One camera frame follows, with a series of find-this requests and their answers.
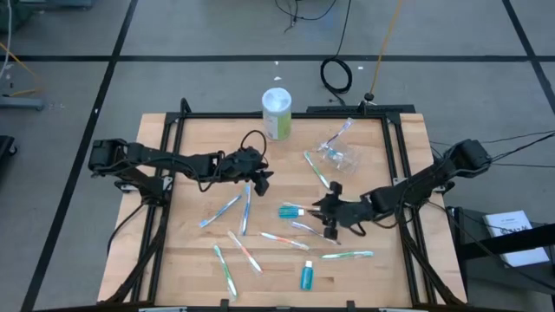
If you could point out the blue toothbrush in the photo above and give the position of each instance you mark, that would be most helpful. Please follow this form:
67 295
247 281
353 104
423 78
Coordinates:
220 211
246 210

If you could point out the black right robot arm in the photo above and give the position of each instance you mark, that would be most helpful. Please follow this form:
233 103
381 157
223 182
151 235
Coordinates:
425 177

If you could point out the green toothbrush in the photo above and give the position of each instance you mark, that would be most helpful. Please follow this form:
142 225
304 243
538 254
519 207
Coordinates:
225 272
347 255
316 170

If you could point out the black aluminium frame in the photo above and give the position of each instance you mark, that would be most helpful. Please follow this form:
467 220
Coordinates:
217 116

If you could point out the white booklet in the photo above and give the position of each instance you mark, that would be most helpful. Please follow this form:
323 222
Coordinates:
505 221

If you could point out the black frame clip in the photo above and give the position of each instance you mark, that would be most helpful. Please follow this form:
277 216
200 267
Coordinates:
185 106
224 304
351 305

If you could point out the teal mouthwash bottle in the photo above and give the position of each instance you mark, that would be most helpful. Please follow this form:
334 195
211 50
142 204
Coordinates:
288 212
333 153
306 277

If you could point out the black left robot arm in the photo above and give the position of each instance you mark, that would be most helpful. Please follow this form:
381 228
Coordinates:
173 160

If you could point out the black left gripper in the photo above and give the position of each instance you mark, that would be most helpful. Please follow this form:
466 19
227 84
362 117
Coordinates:
245 164

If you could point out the grey stand foot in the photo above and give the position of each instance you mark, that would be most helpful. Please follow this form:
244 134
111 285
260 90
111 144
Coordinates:
21 103

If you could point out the white green wipes canister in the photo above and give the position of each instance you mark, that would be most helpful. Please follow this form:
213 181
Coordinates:
277 117

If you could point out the black side stand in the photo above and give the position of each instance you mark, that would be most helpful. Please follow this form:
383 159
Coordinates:
485 247

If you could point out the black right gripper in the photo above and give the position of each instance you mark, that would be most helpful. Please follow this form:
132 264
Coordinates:
347 212

